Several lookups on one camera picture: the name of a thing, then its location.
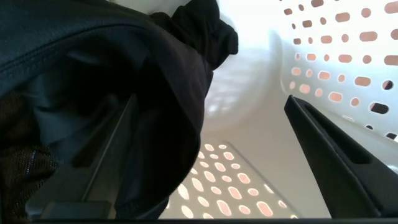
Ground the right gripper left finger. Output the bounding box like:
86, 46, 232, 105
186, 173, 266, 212
25, 94, 137, 219

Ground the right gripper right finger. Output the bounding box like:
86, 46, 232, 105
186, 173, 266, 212
284, 95, 398, 218

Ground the black garment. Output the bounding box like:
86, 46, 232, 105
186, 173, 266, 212
0, 0, 239, 220

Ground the white laundry basket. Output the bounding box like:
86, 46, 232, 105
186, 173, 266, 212
108, 0, 398, 220

